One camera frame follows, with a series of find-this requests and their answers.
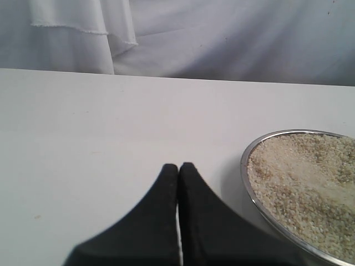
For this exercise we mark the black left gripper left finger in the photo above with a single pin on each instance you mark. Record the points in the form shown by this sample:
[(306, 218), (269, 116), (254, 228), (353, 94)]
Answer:
[(147, 235)]

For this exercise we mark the rice in steel bowl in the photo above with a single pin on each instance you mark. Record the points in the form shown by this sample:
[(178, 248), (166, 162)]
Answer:
[(306, 182)]

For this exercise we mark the metal plate of rice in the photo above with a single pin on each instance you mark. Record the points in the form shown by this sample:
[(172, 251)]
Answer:
[(318, 255)]

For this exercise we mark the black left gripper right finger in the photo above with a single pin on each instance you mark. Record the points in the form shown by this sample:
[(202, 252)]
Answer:
[(213, 234)]

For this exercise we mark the white backdrop curtain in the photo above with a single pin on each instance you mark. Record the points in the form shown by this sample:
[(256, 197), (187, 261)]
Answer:
[(310, 42)]

